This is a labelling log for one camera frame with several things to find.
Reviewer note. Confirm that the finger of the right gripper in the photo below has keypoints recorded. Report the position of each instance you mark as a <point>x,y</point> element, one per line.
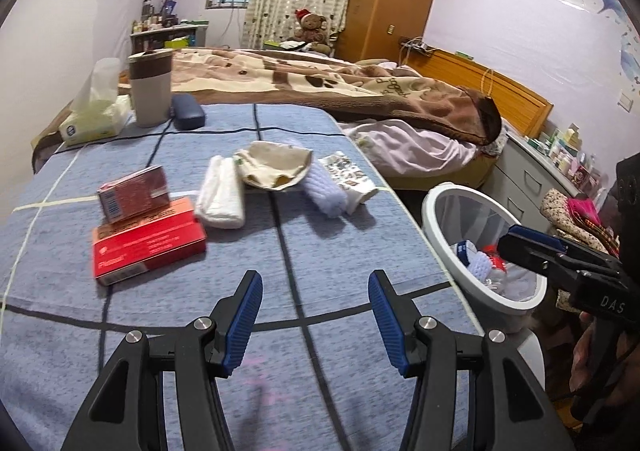
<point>525,241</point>
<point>556,269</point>

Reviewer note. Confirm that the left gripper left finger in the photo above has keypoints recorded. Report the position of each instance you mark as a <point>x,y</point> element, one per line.
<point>124,409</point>

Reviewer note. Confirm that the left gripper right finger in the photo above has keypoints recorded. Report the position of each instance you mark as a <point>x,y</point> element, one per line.
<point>508,409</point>

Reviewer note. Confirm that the white printed packet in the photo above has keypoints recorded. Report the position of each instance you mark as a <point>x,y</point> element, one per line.
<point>358,187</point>

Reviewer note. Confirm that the red tablets box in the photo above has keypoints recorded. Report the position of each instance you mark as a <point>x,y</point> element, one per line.
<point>148,242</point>

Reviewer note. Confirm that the lavender foam fruit net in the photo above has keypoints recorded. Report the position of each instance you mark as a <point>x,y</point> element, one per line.
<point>327,195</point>

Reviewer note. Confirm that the small dark red box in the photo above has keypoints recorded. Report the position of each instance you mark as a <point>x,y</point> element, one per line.
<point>133,195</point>

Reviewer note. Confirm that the white towel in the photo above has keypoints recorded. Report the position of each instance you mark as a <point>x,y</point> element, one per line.
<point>220,202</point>

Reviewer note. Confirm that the beige paper bag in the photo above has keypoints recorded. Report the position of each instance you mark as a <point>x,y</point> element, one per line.
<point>273,166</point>

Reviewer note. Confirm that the white mesh trash bin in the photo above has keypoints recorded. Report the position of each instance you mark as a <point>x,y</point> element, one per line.
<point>464,227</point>

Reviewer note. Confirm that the floral clothes pile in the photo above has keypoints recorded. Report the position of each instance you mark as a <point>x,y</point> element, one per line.
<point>577,219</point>

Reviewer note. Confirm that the grey drawer cabinet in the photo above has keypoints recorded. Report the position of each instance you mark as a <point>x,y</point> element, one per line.
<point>521,178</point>

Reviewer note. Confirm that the orange wooden headboard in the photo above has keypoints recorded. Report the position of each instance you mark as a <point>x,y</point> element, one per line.
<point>524,109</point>

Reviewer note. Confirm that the blue plaid table cloth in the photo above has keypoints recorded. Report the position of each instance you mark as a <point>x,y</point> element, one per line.
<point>315,375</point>

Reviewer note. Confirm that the brown patterned blanket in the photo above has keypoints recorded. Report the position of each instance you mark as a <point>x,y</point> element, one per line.
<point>347,91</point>

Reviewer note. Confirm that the teddy bear with red hat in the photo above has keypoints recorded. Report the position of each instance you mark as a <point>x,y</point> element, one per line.
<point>312,31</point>

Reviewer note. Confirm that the tissue pack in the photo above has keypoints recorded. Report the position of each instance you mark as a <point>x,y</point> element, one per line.
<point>98,111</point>

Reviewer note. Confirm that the dark blue glasses case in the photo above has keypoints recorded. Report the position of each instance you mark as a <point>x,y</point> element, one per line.
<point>186,112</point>

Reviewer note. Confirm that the brown white tumbler cup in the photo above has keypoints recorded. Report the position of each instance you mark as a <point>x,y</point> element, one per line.
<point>150,86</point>

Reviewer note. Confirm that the cluttered side shelf desk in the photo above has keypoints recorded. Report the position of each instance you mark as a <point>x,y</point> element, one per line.
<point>161,28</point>

